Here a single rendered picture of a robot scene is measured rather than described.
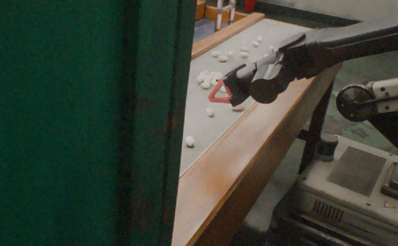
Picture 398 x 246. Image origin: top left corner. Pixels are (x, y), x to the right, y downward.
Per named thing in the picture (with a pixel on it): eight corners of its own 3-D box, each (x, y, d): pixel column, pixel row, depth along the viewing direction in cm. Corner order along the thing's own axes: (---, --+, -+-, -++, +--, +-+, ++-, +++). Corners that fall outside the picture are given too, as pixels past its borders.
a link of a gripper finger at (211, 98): (196, 89, 101) (229, 73, 96) (210, 80, 107) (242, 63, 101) (211, 115, 102) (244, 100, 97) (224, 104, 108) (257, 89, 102)
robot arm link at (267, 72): (325, 64, 91) (305, 29, 88) (318, 93, 82) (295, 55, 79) (276, 85, 97) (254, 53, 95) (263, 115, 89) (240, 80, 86)
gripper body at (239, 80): (219, 80, 94) (248, 65, 90) (238, 65, 102) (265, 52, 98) (234, 106, 95) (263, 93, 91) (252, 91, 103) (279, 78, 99)
